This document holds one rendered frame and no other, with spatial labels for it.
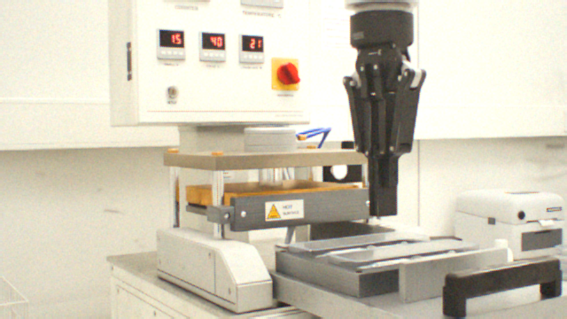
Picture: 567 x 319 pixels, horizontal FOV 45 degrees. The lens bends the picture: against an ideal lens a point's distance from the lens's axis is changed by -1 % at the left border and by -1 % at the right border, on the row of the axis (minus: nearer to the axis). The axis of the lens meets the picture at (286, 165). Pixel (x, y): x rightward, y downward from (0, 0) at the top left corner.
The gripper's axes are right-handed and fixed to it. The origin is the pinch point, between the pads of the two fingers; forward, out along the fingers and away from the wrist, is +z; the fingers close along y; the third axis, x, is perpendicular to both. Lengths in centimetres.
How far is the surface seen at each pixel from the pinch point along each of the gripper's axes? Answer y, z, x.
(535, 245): -54, 24, 95
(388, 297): 9.6, 10.4, -7.2
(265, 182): -25.0, 0.8, -2.0
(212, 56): -38.1, -18.9, -4.1
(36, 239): -77, 14, -25
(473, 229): -70, 22, 88
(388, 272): 8.2, 8.2, -6.1
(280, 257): -6.9, 8.4, -10.2
